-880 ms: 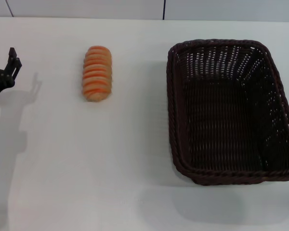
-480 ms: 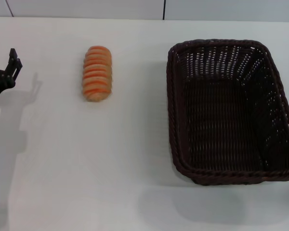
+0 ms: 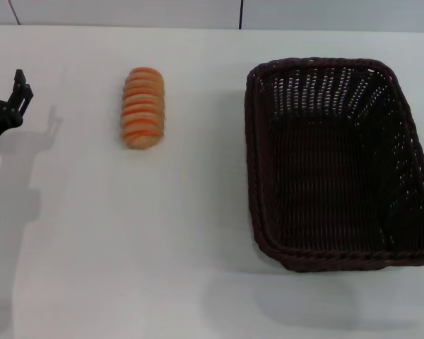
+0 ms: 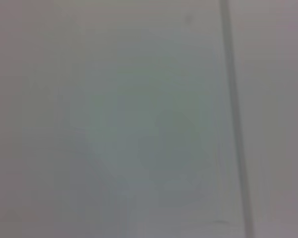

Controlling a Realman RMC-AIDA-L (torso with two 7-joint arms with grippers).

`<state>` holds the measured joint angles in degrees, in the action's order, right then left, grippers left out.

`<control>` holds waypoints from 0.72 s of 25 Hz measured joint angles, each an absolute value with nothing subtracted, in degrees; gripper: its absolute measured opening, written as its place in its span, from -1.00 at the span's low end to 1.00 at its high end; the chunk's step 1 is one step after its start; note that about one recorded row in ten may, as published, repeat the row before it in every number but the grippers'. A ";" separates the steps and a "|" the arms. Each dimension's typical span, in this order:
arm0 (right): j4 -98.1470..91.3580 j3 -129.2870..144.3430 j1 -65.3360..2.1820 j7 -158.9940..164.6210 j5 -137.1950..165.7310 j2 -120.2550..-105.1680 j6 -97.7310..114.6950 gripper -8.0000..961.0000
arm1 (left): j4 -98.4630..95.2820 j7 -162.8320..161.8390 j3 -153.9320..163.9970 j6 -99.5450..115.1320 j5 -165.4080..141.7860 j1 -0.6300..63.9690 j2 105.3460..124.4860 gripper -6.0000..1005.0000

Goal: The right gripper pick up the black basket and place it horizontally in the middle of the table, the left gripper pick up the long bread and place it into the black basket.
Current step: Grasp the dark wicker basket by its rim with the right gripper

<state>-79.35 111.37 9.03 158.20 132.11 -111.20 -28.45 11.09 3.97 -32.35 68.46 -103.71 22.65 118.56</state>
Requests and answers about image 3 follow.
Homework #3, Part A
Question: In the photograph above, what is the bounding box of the dark brown woven basket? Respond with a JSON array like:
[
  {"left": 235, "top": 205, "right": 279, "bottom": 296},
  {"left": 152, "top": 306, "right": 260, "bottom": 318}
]
[{"left": 245, "top": 57, "right": 424, "bottom": 272}]

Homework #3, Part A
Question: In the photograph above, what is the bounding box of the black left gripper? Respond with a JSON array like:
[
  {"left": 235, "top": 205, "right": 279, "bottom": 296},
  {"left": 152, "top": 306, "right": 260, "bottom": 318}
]
[{"left": 0, "top": 69, "right": 34, "bottom": 171}]

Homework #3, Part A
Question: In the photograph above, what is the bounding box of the orange striped bread loaf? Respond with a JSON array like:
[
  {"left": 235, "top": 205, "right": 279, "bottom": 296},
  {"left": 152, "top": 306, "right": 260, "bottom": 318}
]
[{"left": 119, "top": 66, "right": 167, "bottom": 150}]

